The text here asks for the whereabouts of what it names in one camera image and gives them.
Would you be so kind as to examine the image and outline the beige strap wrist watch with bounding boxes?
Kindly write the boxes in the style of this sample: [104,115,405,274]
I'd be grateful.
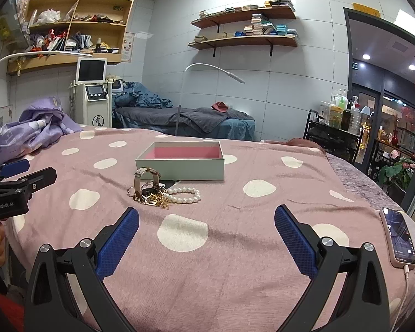
[133,167,160,202]

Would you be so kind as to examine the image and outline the white pearl bracelet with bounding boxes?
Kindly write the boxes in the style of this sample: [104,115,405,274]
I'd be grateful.
[165,186,202,205]

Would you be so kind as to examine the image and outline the gold chain charm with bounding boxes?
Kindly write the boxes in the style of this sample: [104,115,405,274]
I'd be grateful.
[144,192,170,209]

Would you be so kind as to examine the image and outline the mint green pink jewelry box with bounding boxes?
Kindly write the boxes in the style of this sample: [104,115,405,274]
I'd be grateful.
[136,141,225,181]

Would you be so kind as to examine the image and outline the purple floral blanket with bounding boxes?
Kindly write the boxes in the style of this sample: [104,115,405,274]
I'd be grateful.
[0,97,82,164]

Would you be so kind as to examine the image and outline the pink smartphone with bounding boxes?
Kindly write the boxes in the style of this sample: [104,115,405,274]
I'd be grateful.
[379,207,415,270]

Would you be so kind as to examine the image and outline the white beauty machine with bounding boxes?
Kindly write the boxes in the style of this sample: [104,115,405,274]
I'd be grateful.
[69,57,112,129]

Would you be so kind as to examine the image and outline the blue crumpled duvet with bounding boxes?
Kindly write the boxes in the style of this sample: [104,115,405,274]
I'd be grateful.
[111,80,173,110]

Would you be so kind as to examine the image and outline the pink polka dot bedsheet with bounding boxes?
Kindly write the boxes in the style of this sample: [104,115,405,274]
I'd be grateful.
[6,128,415,331]

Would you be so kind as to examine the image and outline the black trolley cart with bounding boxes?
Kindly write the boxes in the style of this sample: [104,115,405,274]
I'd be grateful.
[303,110,361,165]

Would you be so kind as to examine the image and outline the wooden cubby shelf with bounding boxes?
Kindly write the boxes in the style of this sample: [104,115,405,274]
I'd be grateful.
[7,0,134,75]

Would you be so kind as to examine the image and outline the dark grey towel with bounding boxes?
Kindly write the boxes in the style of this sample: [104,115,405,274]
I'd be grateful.
[178,107,228,133]

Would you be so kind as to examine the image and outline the green bottle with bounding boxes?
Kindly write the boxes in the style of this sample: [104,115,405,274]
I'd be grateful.
[336,96,349,110]

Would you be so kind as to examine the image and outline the blue massage bed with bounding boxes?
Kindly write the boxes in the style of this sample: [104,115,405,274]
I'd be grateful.
[113,107,256,141]

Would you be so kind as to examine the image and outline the red folded cloth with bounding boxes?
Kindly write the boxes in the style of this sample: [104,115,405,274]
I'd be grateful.
[211,101,228,113]

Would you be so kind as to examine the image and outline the white arc floor lamp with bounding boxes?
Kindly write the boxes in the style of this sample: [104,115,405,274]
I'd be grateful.
[175,62,245,136]

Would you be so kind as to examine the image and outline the white charging cable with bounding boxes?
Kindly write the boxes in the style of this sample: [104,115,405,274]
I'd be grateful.
[390,264,412,332]

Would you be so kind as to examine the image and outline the black door frame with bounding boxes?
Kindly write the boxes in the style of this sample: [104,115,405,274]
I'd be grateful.
[343,4,415,209]

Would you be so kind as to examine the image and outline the lower wooden wall shelf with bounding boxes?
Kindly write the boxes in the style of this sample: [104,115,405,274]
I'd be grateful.
[188,35,297,50]

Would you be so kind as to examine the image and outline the wooden wall shelf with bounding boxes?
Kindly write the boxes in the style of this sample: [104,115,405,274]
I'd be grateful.
[188,35,297,50]
[191,6,296,28]

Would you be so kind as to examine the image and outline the upper wooden wall shelf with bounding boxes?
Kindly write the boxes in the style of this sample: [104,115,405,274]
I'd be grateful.
[191,6,296,28]

